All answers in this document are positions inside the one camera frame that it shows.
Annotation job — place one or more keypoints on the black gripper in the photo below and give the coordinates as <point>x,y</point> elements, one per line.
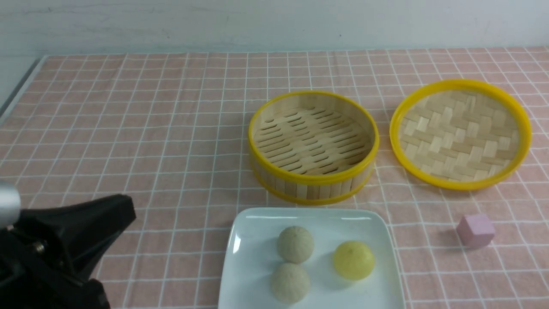
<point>48,255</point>

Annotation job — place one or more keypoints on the yellow bamboo steamer lid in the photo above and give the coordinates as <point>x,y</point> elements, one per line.
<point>460,134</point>

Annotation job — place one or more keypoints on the yellow steamed bun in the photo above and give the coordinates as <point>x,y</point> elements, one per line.
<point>353,260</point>

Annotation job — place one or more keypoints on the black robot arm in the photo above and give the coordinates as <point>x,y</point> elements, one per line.
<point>8,205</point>

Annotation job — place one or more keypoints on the white square plate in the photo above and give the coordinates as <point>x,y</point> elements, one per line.
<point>252,256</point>

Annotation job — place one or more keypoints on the pink checkered tablecloth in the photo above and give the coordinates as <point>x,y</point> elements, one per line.
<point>171,131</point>

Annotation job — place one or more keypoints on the pink cube block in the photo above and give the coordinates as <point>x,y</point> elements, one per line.
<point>475,231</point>

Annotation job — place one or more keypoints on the beige steamed bun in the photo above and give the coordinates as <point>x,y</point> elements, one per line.
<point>295,244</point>
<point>290,283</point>

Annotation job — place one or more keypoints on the yellow bamboo steamer basket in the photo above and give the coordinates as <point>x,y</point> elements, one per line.
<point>312,147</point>

